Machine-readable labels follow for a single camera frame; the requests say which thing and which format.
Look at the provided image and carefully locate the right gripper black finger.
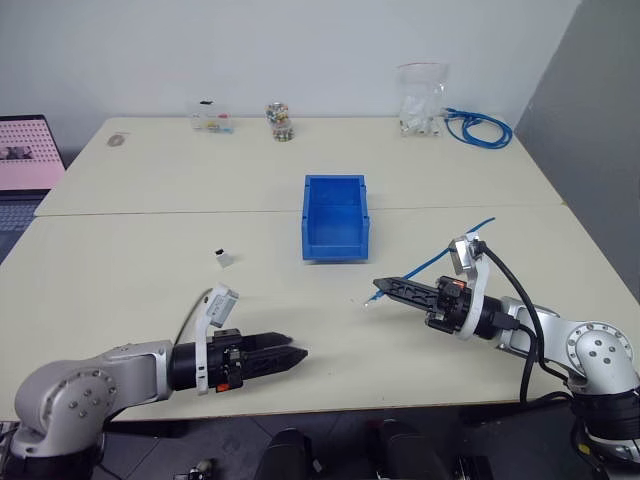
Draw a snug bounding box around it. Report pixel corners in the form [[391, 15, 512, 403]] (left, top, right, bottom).
[[394, 295, 439, 314], [372, 277, 441, 302]]

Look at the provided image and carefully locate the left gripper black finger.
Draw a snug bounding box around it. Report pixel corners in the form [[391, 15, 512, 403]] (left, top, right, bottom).
[[243, 345, 309, 378], [239, 331, 294, 353]]

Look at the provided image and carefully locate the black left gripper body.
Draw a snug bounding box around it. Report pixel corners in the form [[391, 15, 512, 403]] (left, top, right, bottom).
[[204, 327, 249, 394]]

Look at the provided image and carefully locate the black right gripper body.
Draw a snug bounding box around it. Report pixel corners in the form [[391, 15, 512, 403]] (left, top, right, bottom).
[[424, 275, 474, 336]]

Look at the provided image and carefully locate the blue plastic bin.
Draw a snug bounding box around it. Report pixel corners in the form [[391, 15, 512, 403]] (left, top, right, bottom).
[[300, 173, 373, 264]]

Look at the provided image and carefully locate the dark rounded shape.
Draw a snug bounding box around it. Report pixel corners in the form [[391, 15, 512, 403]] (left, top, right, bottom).
[[373, 418, 452, 480], [259, 427, 314, 480]]

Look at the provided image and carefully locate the clear zip bag of couplers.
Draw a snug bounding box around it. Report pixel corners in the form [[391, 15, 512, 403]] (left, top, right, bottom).
[[396, 62, 450, 138]]

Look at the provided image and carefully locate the glass jar of colourful beads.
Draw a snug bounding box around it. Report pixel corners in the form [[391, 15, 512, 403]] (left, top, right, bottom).
[[264, 100, 296, 143]]

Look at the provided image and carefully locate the clear plastic parts box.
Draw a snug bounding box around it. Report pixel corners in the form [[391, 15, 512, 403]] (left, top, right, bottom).
[[188, 97, 237, 135]]

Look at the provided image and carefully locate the laptop with pink screen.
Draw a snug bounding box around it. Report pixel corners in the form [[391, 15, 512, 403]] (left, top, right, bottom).
[[0, 114, 68, 266]]

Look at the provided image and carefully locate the short blue network cable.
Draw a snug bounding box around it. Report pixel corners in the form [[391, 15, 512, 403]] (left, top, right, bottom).
[[363, 216, 497, 307]]

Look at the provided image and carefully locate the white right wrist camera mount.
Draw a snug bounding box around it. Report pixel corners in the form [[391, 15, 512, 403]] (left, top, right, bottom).
[[448, 232, 494, 344]]

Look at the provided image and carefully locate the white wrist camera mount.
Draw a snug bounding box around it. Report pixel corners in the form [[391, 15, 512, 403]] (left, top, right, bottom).
[[448, 232, 494, 344], [192, 283, 241, 397]]

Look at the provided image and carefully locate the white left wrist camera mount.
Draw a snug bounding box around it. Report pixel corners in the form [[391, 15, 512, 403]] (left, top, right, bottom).
[[192, 283, 241, 397]]

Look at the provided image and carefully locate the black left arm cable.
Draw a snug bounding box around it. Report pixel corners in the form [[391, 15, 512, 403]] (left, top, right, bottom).
[[173, 288, 214, 347]]

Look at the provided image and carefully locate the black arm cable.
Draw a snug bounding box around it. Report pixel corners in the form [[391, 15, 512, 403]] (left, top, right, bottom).
[[173, 288, 214, 347], [472, 239, 576, 406]]

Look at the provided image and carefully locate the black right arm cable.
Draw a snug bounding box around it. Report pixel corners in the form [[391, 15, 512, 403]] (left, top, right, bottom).
[[472, 239, 576, 406]]

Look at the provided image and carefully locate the coiled blue network cable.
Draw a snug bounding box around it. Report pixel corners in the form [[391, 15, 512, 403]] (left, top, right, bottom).
[[440, 106, 514, 150]]

